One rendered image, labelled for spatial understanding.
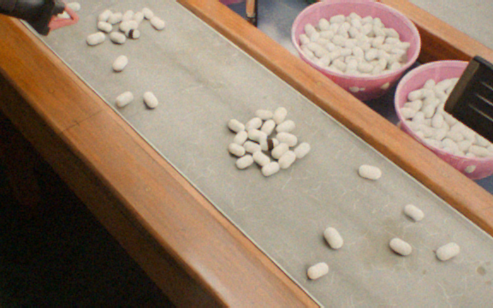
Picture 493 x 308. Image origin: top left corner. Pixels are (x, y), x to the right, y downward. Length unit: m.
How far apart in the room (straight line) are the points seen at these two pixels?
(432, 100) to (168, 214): 0.57
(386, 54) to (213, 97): 0.38
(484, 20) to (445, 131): 0.38
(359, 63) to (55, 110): 0.61
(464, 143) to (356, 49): 0.31
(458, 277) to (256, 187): 0.36
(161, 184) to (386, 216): 0.38
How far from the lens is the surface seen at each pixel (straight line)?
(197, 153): 1.20
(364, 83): 1.34
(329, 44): 1.43
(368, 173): 1.16
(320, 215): 1.12
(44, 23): 1.25
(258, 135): 1.20
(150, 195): 1.11
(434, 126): 1.30
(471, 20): 1.58
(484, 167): 1.26
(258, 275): 1.01
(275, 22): 1.59
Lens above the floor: 1.63
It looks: 48 degrees down
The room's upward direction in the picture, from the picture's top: 1 degrees clockwise
